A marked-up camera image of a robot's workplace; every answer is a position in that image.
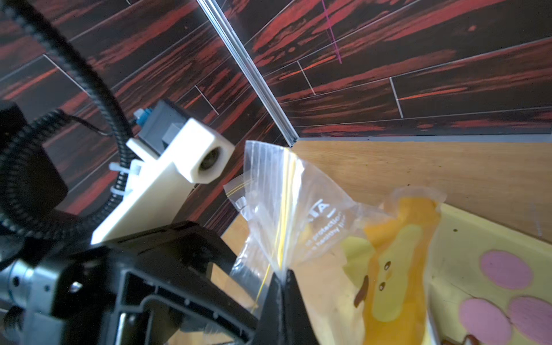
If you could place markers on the clear resealable bag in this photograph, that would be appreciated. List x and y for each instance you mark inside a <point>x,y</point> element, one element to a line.
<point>360,268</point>

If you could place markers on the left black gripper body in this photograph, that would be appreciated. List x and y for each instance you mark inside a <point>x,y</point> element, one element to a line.
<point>138,289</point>

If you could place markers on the pink round cookie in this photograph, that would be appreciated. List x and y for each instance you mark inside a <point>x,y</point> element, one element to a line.
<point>506,270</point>
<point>485,321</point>
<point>532,317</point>

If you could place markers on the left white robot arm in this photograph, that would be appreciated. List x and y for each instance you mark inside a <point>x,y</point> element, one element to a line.
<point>31,187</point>

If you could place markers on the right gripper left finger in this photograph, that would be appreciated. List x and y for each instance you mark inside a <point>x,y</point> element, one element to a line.
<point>271,328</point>

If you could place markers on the yellow plastic tray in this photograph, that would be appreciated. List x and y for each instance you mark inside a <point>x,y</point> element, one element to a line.
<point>488,282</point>

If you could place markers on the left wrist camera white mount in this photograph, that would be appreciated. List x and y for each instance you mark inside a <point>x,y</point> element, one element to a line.
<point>174,153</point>

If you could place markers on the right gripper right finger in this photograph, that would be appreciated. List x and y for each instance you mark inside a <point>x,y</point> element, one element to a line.
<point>297,327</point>

